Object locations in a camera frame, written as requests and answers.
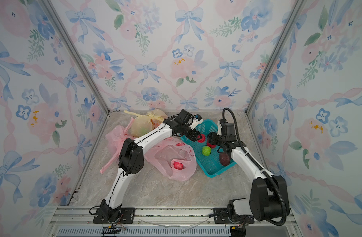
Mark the dark purple round fruit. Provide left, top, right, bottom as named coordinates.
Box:
left=219, top=153, right=231, bottom=166

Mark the green crinkled toy vegetable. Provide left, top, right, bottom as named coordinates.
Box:
left=201, top=146, right=211, bottom=157

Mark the pink printed plastic bag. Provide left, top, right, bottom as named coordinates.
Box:
left=144, top=137, right=197, bottom=181

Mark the yellow knotted plastic bag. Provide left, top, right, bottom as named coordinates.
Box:
left=124, top=109, right=167, bottom=137

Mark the pink crinkled toy ball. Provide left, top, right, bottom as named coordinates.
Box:
left=173, top=162, right=185, bottom=170

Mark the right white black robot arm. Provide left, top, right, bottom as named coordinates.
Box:
left=208, top=119, right=290, bottom=226

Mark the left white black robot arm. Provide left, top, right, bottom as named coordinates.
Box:
left=98, top=110, right=203, bottom=224

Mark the middle pink plastic bag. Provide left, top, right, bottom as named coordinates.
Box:
left=100, top=117, right=136, bottom=174

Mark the teal plastic mesh basket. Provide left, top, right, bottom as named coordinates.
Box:
left=181, top=119, right=237, bottom=178

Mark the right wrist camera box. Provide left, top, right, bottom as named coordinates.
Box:
left=217, top=119, right=224, bottom=136

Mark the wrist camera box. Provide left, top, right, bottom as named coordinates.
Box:
left=217, top=119, right=224, bottom=136
left=192, top=114, right=203, bottom=127

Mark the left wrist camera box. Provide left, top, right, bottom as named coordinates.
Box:
left=192, top=114, right=203, bottom=127

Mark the black corrugated right cable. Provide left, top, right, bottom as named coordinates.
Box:
left=222, top=107, right=288, bottom=226

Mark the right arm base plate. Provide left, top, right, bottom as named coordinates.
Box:
left=209, top=207, right=255, bottom=225

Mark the left aluminium corner post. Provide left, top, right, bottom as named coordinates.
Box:
left=39, top=0, right=110, bottom=114

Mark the aluminium corner post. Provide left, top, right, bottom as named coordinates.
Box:
left=246, top=0, right=306, bottom=116
left=39, top=0, right=110, bottom=114

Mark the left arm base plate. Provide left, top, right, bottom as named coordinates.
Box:
left=93, top=207, right=136, bottom=224

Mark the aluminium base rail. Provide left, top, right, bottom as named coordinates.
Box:
left=44, top=206, right=302, bottom=237

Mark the right aluminium corner post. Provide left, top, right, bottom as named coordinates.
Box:
left=246, top=0, right=306, bottom=116

